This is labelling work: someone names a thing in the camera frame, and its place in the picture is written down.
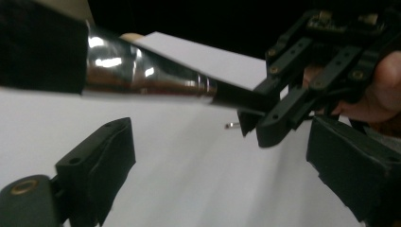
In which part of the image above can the wooden table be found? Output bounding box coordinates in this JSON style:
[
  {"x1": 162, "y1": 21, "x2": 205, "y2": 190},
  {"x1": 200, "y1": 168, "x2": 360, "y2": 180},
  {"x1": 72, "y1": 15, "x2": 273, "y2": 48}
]
[{"x1": 119, "y1": 32, "x2": 147, "y2": 44}]

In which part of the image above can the large black makeup brush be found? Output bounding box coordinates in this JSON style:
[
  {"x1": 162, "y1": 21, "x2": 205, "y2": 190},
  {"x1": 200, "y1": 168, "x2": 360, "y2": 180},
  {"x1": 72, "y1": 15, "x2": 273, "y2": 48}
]
[{"x1": 0, "y1": 0, "x2": 278, "y2": 113}]

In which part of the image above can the black curtain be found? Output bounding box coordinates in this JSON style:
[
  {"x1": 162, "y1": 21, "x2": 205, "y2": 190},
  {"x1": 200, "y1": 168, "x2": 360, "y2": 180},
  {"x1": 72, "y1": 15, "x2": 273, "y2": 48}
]
[{"x1": 88, "y1": 0, "x2": 401, "y2": 61}]

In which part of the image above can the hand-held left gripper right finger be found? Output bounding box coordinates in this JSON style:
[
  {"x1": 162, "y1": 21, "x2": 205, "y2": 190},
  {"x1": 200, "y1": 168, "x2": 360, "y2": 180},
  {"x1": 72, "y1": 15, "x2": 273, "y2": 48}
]
[{"x1": 305, "y1": 115, "x2": 401, "y2": 227}]

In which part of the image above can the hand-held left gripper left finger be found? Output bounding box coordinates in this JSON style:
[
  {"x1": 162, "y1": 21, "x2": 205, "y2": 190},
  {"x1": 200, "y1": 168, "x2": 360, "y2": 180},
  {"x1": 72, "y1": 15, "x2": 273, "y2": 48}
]
[{"x1": 55, "y1": 116, "x2": 137, "y2": 227}]

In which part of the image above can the white table cover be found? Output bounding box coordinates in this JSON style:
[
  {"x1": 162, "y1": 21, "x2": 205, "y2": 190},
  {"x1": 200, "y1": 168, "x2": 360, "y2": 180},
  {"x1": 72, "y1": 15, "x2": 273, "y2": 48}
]
[{"x1": 0, "y1": 31, "x2": 363, "y2": 227}]

